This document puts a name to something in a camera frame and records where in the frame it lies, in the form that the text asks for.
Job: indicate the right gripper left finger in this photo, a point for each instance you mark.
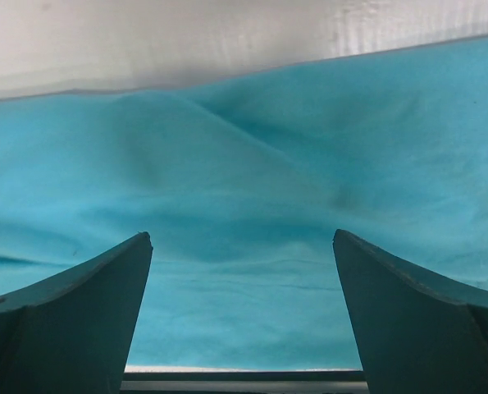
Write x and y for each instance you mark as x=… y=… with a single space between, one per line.
x=72 y=332

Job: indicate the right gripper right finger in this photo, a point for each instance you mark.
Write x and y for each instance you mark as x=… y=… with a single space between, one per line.
x=416 y=331

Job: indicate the light blue t shirt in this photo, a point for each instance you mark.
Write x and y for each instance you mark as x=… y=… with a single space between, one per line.
x=241 y=186

